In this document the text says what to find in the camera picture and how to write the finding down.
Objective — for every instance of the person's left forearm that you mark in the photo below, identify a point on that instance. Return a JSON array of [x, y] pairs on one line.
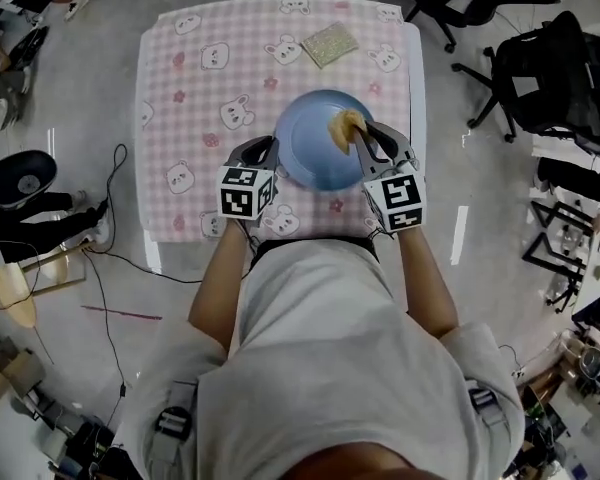
[[222, 288]]

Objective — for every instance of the black round pan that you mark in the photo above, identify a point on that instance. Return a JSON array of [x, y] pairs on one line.
[[10, 173]]

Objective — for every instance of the round wooden stool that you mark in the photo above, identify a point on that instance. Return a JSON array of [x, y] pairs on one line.
[[15, 293]]

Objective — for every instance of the person's white shirt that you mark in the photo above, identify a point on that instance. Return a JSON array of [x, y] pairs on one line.
[[330, 368]]

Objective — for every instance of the green scouring pad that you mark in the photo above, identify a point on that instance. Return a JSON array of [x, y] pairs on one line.
[[329, 44]]

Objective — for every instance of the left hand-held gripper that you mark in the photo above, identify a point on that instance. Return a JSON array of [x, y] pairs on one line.
[[240, 200]]

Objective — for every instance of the yellow sponge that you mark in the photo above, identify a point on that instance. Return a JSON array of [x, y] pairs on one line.
[[342, 128]]

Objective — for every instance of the pink checkered tablecloth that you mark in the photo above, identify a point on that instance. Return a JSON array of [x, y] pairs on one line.
[[205, 108]]

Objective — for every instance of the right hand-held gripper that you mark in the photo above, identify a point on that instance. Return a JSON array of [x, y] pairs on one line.
[[400, 203]]

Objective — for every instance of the person's right forearm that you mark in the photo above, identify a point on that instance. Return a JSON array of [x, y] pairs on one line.
[[425, 283]]

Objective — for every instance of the white square table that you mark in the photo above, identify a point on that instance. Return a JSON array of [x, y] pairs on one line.
[[417, 93]]

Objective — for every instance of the flat cardboard boxes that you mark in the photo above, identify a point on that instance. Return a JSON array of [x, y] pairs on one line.
[[5, 378]]

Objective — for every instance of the big blue plate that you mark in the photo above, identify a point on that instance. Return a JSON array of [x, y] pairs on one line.
[[310, 143]]

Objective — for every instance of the white desk with black frame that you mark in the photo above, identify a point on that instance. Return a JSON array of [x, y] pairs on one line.
[[592, 288]]

